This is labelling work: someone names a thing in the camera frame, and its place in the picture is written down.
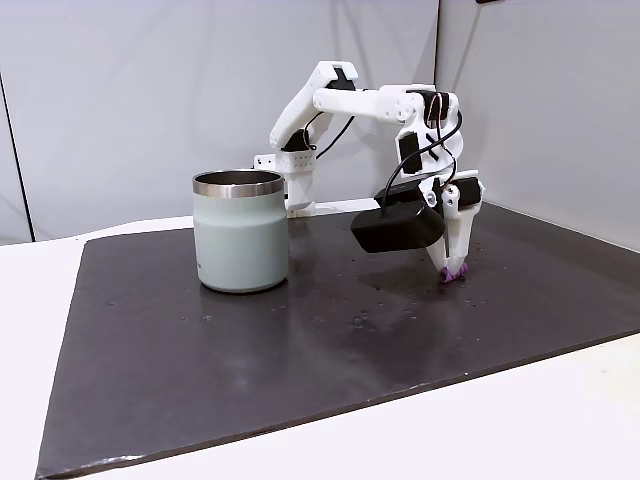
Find black table mat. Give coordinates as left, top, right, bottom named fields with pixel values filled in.
left=34, top=199, right=640, bottom=480

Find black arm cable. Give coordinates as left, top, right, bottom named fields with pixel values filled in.
left=299, top=113, right=357, bottom=157

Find black oval camera box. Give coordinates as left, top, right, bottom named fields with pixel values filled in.
left=351, top=182, right=447, bottom=254

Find black camera cable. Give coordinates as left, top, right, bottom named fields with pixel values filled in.
left=377, top=94, right=464, bottom=221

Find pale green steel-rimmed cup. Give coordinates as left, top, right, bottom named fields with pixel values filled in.
left=192, top=169, right=290, bottom=294

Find purple ribbed pen grip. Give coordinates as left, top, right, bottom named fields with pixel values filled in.
left=439, top=264, right=470, bottom=285

